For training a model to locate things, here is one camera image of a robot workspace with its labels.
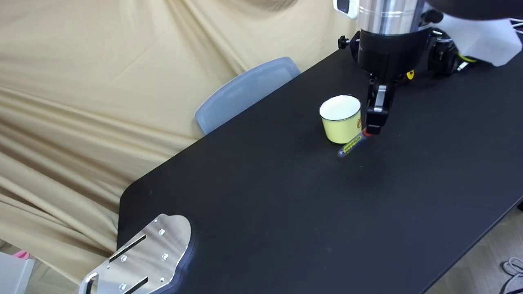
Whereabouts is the red marker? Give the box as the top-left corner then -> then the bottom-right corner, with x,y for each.
337,129 -> 373,158

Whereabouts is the yellow mug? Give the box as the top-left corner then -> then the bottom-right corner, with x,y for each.
319,95 -> 363,145

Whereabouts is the grey-blue chair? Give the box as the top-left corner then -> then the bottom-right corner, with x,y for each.
195,57 -> 302,136

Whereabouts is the beige cloth backdrop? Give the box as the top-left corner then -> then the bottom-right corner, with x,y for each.
0,0 -> 361,286

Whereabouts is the silver metal plate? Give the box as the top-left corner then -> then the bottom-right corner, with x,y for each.
79,213 -> 192,294

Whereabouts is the white box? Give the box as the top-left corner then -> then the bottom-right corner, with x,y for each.
0,251 -> 36,294

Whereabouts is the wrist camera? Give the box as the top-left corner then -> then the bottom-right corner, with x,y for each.
427,29 -> 465,77

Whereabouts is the coil of grey cable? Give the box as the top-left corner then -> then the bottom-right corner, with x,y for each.
501,256 -> 523,294

